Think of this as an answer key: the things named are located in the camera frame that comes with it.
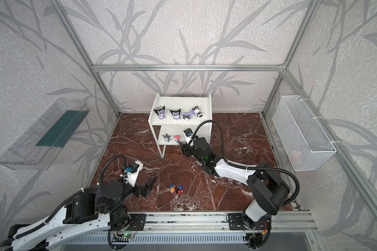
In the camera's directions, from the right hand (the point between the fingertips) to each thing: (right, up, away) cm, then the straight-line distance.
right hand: (185, 134), depth 84 cm
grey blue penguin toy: (-10, -2, -2) cm, 10 cm away
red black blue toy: (-2, -30, -1) cm, 30 cm away
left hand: (-13, -15, -16) cm, 26 cm away
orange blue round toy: (-7, -29, -1) cm, 30 cm away
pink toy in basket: (+54, -10, -9) cm, 56 cm away
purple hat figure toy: (+6, +12, -11) cm, 17 cm away
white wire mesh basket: (+50, -2, -23) cm, 55 cm away
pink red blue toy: (-5, -2, -1) cm, 5 cm away
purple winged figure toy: (+2, +9, -15) cm, 17 cm away
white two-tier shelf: (-7, +9, -10) cm, 15 cm away
